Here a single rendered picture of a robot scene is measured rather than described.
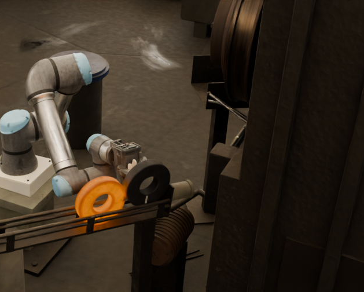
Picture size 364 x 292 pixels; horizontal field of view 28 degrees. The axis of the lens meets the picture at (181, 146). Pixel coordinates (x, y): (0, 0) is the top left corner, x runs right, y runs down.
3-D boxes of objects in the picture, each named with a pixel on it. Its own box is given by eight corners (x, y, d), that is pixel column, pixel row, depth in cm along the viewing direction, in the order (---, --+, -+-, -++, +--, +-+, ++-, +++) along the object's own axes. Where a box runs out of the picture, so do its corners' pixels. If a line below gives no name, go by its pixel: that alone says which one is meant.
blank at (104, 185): (129, 178, 217) (124, 172, 219) (83, 185, 208) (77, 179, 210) (121, 221, 224) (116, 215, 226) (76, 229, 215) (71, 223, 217)
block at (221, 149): (239, 208, 246) (247, 149, 233) (231, 221, 240) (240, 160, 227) (210, 200, 249) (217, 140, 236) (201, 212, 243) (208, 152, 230)
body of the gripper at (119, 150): (121, 152, 224) (103, 142, 234) (124, 178, 227) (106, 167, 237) (142, 146, 228) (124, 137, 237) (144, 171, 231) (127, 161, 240)
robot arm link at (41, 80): (17, 58, 244) (63, 194, 234) (48, 53, 249) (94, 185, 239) (11, 72, 254) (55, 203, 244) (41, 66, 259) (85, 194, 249)
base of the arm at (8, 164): (-8, 170, 291) (-11, 149, 286) (14, 153, 303) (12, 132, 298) (24, 179, 285) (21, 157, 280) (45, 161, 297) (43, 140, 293)
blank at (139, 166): (175, 160, 222) (169, 154, 224) (131, 168, 214) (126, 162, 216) (165, 201, 230) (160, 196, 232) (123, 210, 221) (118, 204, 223)
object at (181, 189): (192, 201, 235) (196, 185, 232) (169, 206, 230) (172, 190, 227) (183, 191, 239) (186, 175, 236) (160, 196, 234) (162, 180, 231)
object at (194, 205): (221, 189, 353) (239, 54, 315) (236, 222, 331) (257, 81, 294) (180, 192, 348) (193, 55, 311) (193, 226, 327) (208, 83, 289)
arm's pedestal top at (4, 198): (-37, 194, 291) (-38, 186, 289) (8, 156, 316) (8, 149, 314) (32, 217, 282) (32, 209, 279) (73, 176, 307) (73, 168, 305)
